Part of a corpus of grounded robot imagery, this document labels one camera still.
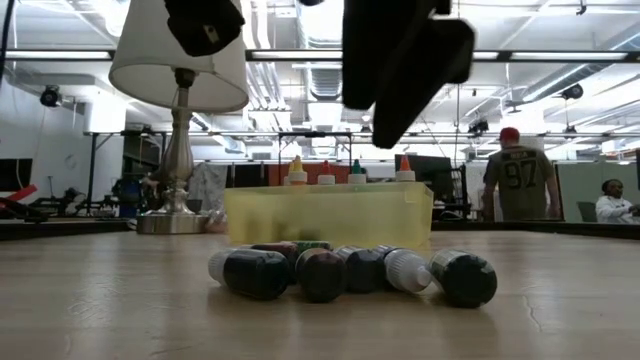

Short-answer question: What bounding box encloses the person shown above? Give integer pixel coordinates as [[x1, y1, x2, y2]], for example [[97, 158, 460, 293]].
[[594, 178, 640, 225], [481, 126, 562, 223]]

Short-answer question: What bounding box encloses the crumpled clear plastic wrap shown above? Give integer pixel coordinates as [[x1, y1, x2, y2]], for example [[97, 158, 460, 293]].
[[202, 207, 229, 235]]

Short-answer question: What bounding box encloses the grey draped cover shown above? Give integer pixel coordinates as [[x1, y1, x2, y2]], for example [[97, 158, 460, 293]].
[[187, 162, 231, 214]]

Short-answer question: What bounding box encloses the red bar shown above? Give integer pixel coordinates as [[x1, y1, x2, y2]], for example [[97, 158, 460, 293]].
[[0, 183, 39, 204]]

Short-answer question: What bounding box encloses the black wall screen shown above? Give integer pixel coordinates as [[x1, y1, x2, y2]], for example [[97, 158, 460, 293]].
[[0, 158, 34, 192]]

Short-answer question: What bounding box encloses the yellow translucent plastic tray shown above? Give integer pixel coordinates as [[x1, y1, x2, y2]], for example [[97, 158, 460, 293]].
[[223, 181, 435, 251]]

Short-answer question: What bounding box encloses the large red food coloring bottle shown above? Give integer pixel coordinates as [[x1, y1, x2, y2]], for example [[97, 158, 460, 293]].
[[317, 159, 337, 186]]

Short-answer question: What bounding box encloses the large yellow food coloring bottle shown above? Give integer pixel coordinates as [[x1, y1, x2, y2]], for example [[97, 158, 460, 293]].
[[288, 154, 309, 187]]

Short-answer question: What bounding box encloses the white-shaded silver table lamp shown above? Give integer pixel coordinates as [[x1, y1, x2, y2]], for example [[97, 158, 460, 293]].
[[108, 0, 250, 236]]

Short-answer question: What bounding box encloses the grey-green room partition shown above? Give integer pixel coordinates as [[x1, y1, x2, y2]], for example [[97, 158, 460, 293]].
[[553, 160, 640, 225]]

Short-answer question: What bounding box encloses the small maroon coloring bottle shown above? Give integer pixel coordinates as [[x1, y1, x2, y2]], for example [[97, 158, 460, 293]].
[[249, 242, 301, 266]]

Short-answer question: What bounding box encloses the small dark green coloring bottle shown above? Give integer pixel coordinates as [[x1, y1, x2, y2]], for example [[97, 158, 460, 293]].
[[207, 248, 292, 302], [335, 244, 387, 295]]

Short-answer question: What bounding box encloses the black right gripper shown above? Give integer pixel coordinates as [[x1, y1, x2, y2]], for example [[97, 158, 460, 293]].
[[164, 0, 246, 57]]

